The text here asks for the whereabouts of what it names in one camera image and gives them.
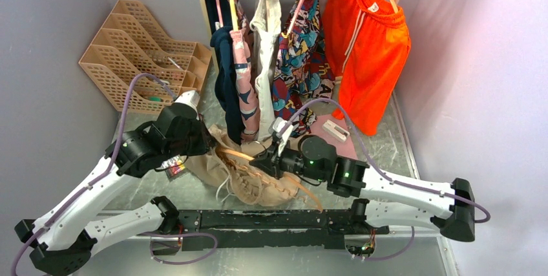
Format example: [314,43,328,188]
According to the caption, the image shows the navy blue shorts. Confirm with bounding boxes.
[204,0,244,145]

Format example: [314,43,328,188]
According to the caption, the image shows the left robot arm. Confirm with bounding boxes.
[15,103,213,275]

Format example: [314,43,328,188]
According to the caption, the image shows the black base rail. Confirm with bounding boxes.
[155,209,389,251]

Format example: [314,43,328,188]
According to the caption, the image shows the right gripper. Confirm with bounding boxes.
[251,138,327,182]

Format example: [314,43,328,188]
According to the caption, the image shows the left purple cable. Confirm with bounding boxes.
[10,72,179,276]

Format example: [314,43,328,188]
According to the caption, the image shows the pink mat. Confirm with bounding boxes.
[311,114,358,160]

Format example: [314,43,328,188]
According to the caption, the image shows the yellow hanger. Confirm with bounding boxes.
[228,0,239,32]

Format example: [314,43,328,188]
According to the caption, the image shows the colourful cartoon print shorts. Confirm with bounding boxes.
[271,0,335,120]

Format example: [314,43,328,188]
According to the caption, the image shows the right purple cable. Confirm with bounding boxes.
[278,97,492,224]

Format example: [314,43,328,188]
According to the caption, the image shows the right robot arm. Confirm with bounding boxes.
[249,135,476,242]

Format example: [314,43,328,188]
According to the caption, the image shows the pack of coloured markers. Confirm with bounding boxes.
[160,157,187,181]

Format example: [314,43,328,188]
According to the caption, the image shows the beige plastic file organizer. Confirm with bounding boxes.
[79,0,212,111]

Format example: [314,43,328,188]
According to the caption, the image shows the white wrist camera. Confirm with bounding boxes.
[174,90,200,113]
[271,117,294,156]

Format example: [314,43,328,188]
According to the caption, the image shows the white stapler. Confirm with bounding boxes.
[322,120,350,143]

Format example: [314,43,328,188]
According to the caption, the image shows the white shorts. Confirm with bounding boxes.
[251,0,282,141]

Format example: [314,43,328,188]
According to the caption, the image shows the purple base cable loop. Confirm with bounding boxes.
[149,231,219,266]

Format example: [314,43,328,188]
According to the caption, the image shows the orange shorts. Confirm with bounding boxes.
[322,0,411,136]

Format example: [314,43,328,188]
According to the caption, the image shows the pink patterned shorts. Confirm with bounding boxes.
[230,0,260,142]

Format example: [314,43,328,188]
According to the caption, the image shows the beige shorts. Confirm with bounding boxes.
[185,125,298,207]

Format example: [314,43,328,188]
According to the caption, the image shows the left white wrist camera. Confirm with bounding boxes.
[174,90,200,113]

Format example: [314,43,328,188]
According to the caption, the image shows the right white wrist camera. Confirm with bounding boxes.
[271,117,294,156]

